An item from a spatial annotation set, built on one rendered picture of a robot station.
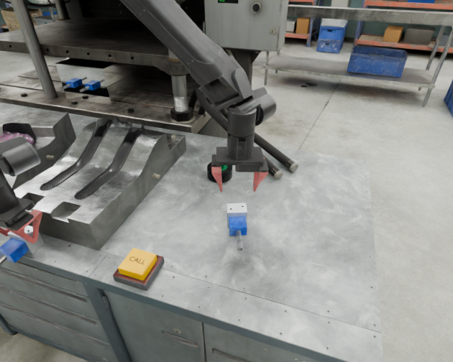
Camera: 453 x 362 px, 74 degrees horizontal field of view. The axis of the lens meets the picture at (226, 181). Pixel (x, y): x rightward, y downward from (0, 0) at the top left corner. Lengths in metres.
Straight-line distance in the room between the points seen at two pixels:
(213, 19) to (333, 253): 0.97
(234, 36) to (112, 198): 0.81
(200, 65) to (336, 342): 0.56
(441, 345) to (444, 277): 0.41
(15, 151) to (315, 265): 0.69
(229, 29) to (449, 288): 1.65
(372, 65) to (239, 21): 3.00
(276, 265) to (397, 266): 1.31
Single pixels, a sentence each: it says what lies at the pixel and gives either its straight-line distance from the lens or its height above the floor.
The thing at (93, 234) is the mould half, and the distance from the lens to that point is 0.76.
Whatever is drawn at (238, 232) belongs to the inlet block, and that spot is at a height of 0.83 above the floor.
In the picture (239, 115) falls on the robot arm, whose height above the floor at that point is 1.12.
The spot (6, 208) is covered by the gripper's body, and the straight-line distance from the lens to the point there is 0.78.
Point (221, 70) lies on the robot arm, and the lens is 0.58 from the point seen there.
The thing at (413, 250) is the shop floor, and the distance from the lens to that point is 2.10.
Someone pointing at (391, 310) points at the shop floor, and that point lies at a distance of 1.77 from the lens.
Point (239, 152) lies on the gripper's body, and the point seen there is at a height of 1.04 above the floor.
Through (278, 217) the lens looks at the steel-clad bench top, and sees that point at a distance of 0.84.
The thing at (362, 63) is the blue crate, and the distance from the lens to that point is 4.15.
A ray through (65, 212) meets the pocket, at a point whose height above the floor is 0.86.
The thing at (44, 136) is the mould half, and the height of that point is 0.87.
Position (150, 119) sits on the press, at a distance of 1.42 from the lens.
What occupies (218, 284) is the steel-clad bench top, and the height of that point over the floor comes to 0.80.
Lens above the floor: 1.36
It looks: 36 degrees down
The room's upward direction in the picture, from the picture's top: straight up
